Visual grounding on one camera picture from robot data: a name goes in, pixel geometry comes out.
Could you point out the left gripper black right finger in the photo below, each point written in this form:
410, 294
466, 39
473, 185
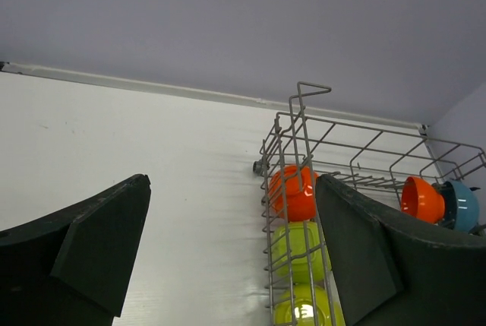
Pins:
392, 269

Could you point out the grey wire dish rack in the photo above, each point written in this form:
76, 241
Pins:
372, 159

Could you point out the lime green square bowl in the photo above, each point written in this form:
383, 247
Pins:
296, 249

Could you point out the blue bowl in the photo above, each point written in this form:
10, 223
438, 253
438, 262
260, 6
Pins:
461, 206

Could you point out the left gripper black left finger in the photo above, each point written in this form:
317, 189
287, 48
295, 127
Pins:
73, 266

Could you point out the small orange bowl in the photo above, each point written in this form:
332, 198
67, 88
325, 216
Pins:
421, 200

